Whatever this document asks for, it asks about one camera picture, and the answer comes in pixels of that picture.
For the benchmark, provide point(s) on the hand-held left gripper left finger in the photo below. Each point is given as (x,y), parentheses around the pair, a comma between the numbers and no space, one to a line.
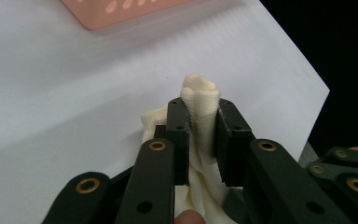
(178,140)

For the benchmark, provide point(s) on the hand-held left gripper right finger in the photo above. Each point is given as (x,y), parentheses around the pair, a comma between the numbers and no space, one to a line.
(233,146)

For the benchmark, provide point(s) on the cream sock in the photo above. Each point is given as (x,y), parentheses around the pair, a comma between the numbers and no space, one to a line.
(150,119)
(202,102)

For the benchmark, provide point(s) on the pink plastic basket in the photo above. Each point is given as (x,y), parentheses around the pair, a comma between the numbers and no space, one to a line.
(121,11)

